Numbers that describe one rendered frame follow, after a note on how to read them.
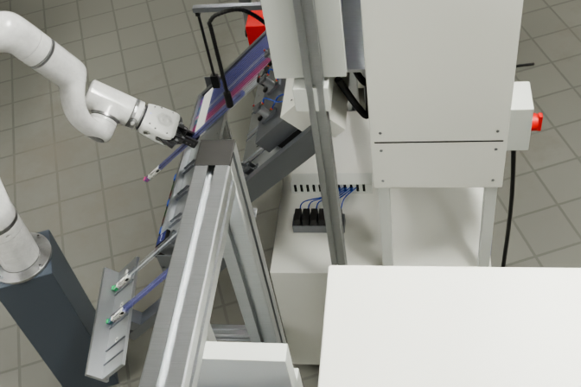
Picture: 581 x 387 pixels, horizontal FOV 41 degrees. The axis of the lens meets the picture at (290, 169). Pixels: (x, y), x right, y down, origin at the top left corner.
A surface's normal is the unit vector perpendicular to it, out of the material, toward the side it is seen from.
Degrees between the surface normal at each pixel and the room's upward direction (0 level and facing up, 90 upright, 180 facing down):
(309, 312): 90
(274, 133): 90
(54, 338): 90
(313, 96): 90
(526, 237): 0
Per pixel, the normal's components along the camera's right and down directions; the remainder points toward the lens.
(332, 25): -0.11, 0.74
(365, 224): -0.12, -0.68
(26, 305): 0.26, 0.69
